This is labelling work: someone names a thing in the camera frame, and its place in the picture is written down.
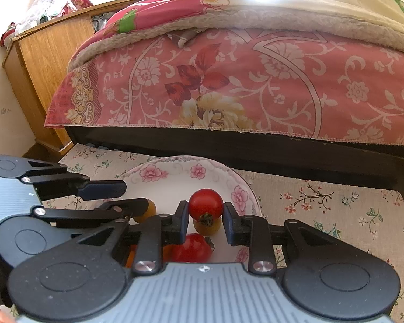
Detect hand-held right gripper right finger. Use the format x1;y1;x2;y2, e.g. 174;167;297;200
222;202;331;275

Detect red white small item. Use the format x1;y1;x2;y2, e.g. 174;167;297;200
0;23;18;47

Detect orange mandarin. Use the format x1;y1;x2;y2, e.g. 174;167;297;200
126;244;175;269

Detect small brown longan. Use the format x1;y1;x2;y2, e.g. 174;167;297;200
193;217;222;237
133;199;157;224

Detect wooden cabinet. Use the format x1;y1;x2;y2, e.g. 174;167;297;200
3;0;150;153

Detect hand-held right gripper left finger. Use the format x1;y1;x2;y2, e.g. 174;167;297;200
77;200;189;275

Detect white floral plate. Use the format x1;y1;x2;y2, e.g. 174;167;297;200
116;155;262;265

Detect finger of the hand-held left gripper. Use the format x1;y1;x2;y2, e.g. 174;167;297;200
21;160;127;201
32;197;151;239

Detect pink floral bedsheet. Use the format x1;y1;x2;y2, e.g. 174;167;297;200
44;27;404;147

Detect fleece-lined floral quilt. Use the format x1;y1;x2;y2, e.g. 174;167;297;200
65;0;404;72

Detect clear plastic bags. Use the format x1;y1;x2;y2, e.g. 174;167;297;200
14;0;75;36

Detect red tomato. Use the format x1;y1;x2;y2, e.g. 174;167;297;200
188;188;224;227
170;232;214;264

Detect floral tablecloth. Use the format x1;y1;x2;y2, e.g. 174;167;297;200
42;143;404;323

